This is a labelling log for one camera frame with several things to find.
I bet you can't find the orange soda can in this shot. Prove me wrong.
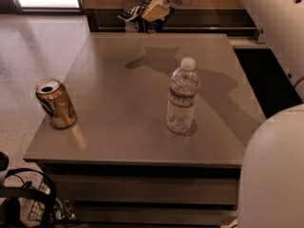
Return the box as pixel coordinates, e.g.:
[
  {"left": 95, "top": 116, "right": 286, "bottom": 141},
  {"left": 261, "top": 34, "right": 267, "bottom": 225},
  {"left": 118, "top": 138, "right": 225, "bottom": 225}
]
[{"left": 35, "top": 78, "right": 77, "bottom": 128}]

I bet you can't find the left metal wall bracket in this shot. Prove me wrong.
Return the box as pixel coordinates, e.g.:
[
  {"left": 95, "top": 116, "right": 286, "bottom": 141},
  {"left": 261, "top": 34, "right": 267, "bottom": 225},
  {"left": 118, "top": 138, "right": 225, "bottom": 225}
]
[{"left": 123, "top": 0, "right": 136, "bottom": 11}]

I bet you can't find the grey drawer cabinet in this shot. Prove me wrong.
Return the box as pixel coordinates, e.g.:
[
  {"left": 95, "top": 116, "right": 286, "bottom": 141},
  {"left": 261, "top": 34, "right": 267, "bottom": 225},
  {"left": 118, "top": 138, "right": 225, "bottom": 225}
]
[{"left": 25, "top": 34, "right": 264, "bottom": 228}]

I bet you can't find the blue chip bag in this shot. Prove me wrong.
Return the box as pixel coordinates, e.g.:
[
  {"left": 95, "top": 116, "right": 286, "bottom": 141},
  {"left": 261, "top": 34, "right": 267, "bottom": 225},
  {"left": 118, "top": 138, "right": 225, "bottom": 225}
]
[{"left": 118, "top": 0, "right": 171, "bottom": 34}]

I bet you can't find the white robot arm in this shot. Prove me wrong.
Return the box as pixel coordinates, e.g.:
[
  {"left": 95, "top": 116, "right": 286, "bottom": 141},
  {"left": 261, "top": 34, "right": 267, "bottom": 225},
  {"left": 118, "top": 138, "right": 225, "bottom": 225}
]
[{"left": 237, "top": 0, "right": 304, "bottom": 228}]

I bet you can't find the black chair frame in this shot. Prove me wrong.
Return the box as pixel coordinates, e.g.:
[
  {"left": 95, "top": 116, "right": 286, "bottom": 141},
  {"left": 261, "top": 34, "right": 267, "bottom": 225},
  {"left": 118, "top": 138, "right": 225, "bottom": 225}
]
[{"left": 0, "top": 152, "right": 57, "bottom": 228}]

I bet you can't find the wire basket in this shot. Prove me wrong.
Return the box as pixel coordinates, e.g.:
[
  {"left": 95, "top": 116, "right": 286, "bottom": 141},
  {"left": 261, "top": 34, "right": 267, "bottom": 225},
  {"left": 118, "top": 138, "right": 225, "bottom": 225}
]
[{"left": 28, "top": 180, "right": 50, "bottom": 224}]

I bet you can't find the clear plastic water bottle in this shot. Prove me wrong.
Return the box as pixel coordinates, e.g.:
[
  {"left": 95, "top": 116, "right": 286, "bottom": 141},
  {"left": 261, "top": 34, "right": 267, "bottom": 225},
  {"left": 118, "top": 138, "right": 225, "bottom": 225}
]
[{"left": 166, "top": 57, "right": 200, "bottom": 135}]

